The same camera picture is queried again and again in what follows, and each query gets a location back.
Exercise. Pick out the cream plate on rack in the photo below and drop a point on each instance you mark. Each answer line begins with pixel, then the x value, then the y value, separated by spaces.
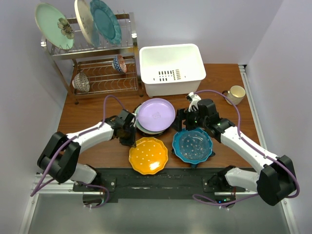
pixel 85 20

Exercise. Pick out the mint floral plate on rack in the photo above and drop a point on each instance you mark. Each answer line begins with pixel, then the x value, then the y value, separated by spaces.
pixel 54 26

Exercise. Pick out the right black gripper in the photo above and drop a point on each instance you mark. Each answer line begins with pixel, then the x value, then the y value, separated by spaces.
pixel 183 114

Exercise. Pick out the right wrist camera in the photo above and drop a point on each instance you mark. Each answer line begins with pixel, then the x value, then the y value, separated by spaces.
pixel 193 99

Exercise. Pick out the metal dish rack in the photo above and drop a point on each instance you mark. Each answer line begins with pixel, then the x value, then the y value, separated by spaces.
pixel 96 63

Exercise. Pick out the white plastic bin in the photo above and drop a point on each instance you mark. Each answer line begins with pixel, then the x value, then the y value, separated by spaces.
pixel 171 69

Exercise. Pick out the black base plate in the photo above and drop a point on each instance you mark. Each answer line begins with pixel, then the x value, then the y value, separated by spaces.
pixel 171 183

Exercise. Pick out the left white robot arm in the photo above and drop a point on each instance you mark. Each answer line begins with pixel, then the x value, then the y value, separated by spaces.
pixel 59 158

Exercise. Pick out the cream mug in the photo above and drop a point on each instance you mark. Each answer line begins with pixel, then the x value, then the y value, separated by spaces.
pixel 235 94

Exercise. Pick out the teal plate on rack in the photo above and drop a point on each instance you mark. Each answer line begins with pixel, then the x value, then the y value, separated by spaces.
pixel 106 21

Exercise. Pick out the black striped plate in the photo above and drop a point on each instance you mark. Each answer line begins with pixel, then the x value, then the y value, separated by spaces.
pixel 158 133

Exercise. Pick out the blue scalloped plate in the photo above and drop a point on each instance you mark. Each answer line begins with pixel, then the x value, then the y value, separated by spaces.
pixel 193 147

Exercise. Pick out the blue patterned bowl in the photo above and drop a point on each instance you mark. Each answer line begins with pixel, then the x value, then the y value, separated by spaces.
pixel 119 64

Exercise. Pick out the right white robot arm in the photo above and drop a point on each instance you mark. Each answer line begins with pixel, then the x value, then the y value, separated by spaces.
pixel 274 176

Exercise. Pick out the orange dotted plate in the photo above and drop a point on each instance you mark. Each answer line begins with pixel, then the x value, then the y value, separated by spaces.
pixel 149 156

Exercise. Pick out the mint floral plate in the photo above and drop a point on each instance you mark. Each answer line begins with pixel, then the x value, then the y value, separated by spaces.
pixel 54 26
pixel 139 125

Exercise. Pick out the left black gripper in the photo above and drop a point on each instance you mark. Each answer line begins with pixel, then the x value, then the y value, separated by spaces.
pixel 131 141

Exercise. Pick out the grey patterned bowl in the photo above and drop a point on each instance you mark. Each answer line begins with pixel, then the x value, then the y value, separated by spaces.
pixel 81 82

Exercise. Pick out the lilac plate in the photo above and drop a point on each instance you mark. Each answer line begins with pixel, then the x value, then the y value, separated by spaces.
pixel 156 114

